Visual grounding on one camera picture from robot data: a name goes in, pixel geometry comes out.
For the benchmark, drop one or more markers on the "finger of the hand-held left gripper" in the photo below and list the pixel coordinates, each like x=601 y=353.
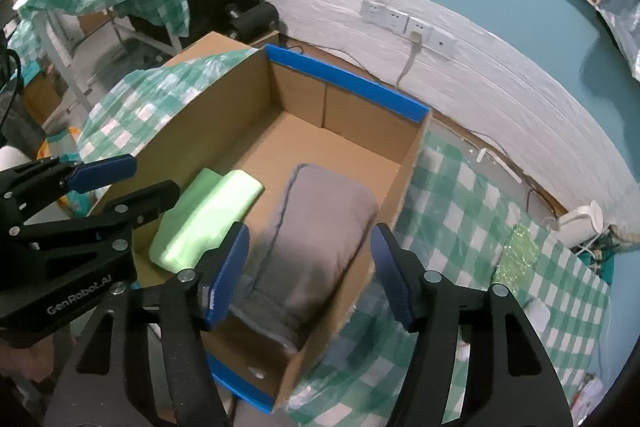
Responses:
x=150 y=199
x=102 y=172

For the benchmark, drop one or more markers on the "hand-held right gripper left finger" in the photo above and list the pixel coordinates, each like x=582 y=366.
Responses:
x=227 y=274

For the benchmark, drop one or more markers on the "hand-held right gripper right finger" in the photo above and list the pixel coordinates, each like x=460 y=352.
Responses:
x=395 y=279

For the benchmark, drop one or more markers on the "light green cloth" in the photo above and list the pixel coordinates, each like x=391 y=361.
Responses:
x=200 y=227

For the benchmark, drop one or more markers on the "grey towel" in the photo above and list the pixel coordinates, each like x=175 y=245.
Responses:
x=315 y=227

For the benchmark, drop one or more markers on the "sparkly green cloth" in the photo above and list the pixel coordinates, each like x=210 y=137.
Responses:
x=517 y=254

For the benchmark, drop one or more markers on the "pale blue small towel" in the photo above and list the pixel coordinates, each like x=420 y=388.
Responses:
x=537 y=313

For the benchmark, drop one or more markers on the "green checkered plastic tablecloth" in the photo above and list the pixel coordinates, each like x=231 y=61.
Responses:
x=465 y=217

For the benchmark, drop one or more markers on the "white plastic strip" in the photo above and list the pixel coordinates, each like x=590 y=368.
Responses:
x=500 y=164

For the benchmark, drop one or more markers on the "white electric kettle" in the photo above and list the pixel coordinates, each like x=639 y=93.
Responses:
x=580 y=224

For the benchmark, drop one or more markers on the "black cylindrical device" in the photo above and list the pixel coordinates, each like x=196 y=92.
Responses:
x=255 y=19

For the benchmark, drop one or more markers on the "silver foil sheet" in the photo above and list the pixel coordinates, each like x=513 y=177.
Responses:
x=620 y=24

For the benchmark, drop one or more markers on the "white metal table frame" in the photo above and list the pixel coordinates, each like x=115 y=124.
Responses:
x=67 y=62

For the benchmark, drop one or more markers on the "white wall socket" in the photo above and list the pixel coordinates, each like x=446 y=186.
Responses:
x=372 y=9
x=417 y=29
x=442 y=43
x=395 y=20

